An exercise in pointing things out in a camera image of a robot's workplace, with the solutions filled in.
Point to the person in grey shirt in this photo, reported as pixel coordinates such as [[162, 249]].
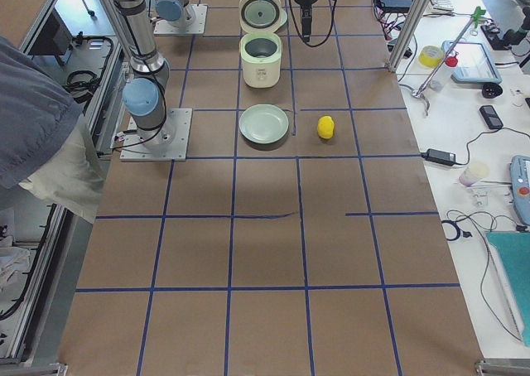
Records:
[[46, 147]]

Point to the green plate near potato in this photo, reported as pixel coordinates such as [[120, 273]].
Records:
[[263, 123]]

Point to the blue teach pendant tablet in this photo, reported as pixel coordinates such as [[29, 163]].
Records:
[[475, 65]]

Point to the clear squeeze bottle red cap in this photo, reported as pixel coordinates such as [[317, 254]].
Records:
[[444, 73]]

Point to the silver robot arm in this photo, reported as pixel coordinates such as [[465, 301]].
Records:
[[178, 13], [144, 96]]

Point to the plastic cup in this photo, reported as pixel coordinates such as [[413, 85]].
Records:
[[473, 173]]

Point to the grey teach pendant red button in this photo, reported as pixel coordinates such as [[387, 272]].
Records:
[[519, 174]]

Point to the silver stand with green clip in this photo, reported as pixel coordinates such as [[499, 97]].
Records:
[[474, 21]]

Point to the black smartphone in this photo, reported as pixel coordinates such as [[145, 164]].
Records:
[[491, 117]]

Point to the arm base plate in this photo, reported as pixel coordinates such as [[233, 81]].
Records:
[[163, 28], [168, 143]]

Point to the black power adapter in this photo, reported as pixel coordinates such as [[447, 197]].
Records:
[[439, 157]]

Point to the white rice cooker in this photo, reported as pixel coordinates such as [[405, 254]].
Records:
[[260, 48]]

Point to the yellow tape roll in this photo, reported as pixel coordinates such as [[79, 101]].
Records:
[[431, 56]]

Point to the aluminium frame post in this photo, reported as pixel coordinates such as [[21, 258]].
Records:
[[405, 37]]

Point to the teal cutting mat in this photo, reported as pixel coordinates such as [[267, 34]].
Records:
[[513, 249]]

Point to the yellow toy potato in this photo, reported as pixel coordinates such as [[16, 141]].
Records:
[[325, 127]]

